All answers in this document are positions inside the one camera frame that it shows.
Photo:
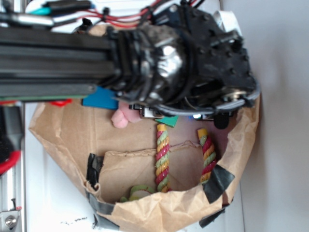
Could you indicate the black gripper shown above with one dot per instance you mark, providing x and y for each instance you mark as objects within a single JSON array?
[{"x": 188, "y": 65}]

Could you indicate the green block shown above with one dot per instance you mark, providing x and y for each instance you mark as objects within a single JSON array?
[{"x": 168, "y": 120}]

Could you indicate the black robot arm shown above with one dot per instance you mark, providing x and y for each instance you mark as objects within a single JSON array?
[{"x": 68, "y": 48}]

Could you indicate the blue block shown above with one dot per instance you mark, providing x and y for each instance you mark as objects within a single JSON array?
[{"x": 102, "y": 98}]

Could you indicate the pink plush toy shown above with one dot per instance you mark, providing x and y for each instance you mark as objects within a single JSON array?
[{"x": 123, "y": 116}]

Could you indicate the green circuit board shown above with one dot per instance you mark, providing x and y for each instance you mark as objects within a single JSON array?
[{"x": 41, "y": 98}]

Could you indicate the brown paper bag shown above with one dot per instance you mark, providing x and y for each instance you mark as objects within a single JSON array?
[{"x": 104, "y": 163}]

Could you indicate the multicolour twisted rope toy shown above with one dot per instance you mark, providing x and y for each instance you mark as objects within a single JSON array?
[{"x": 162, "y": 164}]

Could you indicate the aluminium extrusion rail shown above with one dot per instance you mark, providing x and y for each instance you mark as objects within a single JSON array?
[{"x": 11, "y": 187}]

